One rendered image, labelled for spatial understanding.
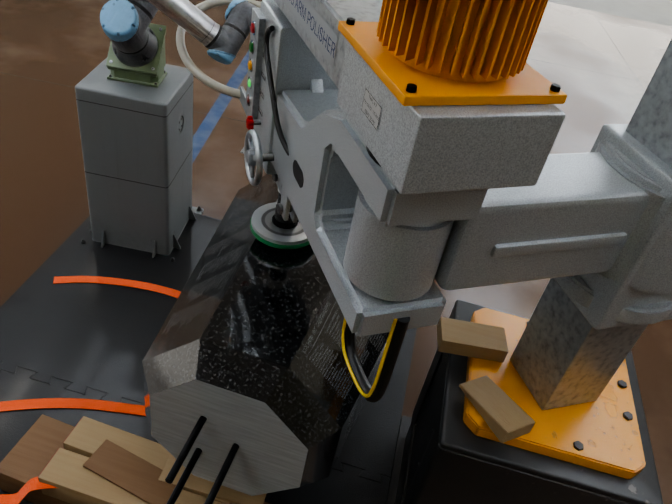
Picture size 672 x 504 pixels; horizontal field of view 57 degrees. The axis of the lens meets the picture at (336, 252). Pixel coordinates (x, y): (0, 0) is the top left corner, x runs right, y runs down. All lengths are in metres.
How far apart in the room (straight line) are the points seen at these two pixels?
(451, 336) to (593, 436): 0.46
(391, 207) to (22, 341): 2.12
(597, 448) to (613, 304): 0.48
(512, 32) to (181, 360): 1.18
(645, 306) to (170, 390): 1.21
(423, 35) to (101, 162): 2.28
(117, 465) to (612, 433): 1.50
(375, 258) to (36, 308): 2.11
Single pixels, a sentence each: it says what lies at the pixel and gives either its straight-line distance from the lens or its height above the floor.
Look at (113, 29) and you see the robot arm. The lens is 2.69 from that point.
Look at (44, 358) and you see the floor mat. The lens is 2.83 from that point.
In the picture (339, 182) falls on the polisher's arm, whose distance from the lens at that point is 1.35.
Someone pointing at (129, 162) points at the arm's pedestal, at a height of 0.53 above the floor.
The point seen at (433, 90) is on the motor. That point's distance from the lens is 0.92.
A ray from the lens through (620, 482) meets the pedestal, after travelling 1.90.
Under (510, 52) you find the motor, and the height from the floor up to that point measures 1.81.
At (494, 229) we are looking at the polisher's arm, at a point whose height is 1.46.
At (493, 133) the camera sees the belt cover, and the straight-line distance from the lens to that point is 0.95.
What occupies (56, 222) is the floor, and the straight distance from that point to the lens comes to 3.52.
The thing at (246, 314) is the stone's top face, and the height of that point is 0.87.
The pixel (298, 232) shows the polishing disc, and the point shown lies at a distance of 1.95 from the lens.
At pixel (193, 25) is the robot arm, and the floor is 1.32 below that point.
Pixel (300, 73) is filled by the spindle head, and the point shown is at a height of 1.47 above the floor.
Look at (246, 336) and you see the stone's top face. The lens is 1.69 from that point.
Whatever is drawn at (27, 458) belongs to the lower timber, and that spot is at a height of 0.14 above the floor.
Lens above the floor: 2.11
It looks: 39 degrees down
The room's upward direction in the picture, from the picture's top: 11 degrees clockwise
